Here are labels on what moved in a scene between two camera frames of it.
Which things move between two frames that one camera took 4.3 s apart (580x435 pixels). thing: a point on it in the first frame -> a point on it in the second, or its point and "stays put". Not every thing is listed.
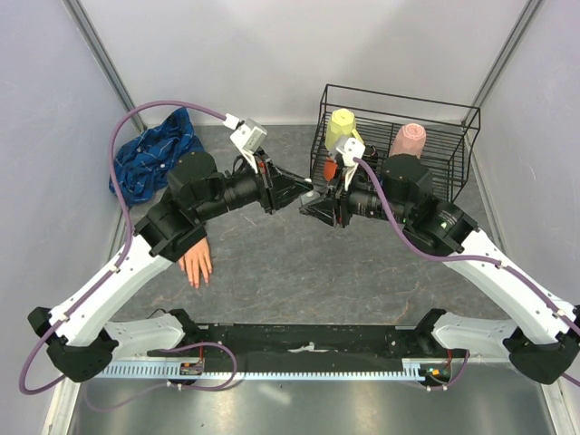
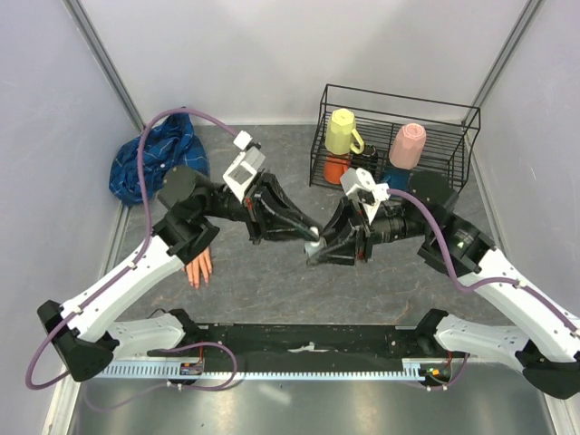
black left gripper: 278,189 -> 266,192
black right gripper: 335,209 -> 358,243
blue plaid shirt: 143,162 stays put
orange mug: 330,168 stays put
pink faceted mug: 409,140 stays put
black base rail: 296,344 stays put
